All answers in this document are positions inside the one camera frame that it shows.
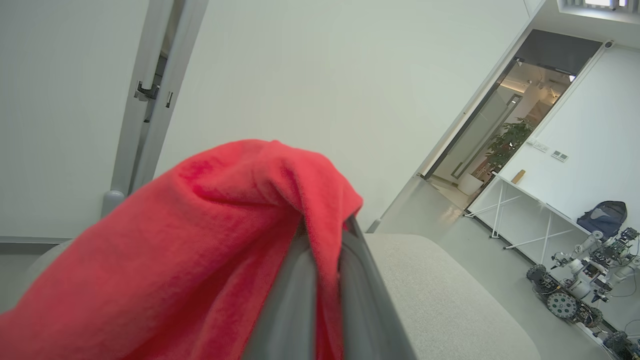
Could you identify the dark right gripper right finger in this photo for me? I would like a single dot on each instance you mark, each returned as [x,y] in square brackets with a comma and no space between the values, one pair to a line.
[367,310]

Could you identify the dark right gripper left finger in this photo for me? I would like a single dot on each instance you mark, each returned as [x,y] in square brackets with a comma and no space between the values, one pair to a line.
[287,310]

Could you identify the red clothing with white trim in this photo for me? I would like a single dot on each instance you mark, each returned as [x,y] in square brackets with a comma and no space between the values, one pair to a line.
[175,250]

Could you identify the grey fabric sofa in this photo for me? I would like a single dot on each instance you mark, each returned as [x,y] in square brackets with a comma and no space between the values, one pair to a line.
[440,300]

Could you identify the white plant pot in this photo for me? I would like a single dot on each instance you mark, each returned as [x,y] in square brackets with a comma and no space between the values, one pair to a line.
[470,184]

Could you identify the white trestle table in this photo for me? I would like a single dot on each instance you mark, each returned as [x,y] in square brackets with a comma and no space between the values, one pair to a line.
[530,197]

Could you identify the small wooden block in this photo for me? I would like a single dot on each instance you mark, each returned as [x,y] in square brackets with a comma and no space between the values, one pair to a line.
[518,176]

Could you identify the green potted plant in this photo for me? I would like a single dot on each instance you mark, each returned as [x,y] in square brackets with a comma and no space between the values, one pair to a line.
[507,145]

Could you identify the dark blue backpack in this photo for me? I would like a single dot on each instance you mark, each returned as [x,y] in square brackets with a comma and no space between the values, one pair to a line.
[605,217]

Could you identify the ceiling light panel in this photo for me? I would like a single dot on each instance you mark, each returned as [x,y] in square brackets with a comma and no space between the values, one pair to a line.
[600,4]

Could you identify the glass door dark frame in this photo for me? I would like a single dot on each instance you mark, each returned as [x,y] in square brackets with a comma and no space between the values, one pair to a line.
[475,130]

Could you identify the grey metal frame post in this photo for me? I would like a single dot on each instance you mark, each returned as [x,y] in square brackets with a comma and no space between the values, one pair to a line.
[145,140]

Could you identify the white wall switch panel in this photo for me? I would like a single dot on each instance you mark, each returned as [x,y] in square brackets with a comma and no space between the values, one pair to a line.
[540,146]
[560,156]

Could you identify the black frame latch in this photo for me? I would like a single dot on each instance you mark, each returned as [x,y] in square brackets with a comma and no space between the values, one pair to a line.
[146,91]

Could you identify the small ceiling security camera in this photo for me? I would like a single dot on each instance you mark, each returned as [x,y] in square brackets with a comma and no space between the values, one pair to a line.
[608,44]

